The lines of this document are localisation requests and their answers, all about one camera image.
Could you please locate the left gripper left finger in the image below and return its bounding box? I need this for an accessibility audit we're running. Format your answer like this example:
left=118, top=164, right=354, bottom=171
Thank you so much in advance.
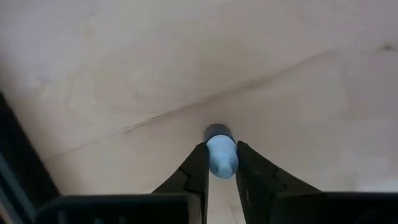
left=152, top=142, right=210, bottom=224

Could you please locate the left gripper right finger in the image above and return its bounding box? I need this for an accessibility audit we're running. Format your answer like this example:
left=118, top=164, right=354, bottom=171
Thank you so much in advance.
left=235, top=140, right=327, bottom=224

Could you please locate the small dark-label food coloring bottle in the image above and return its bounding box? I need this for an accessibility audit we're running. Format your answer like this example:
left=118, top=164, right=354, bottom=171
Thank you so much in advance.
left=203, top=123, right=239, bottom=180

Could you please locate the black aluminium table frame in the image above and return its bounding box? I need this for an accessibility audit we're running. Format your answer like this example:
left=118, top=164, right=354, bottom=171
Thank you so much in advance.
left=0, top=90, right=62, bottom=224

